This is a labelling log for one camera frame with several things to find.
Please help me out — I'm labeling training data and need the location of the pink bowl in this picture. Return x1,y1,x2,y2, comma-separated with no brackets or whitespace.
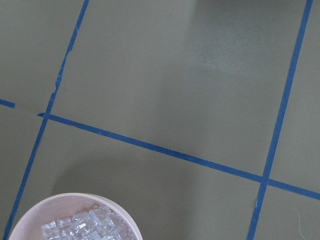
8,193,143,240

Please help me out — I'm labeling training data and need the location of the clear ice cubes pile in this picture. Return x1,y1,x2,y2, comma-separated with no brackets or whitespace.
41,205,137,240

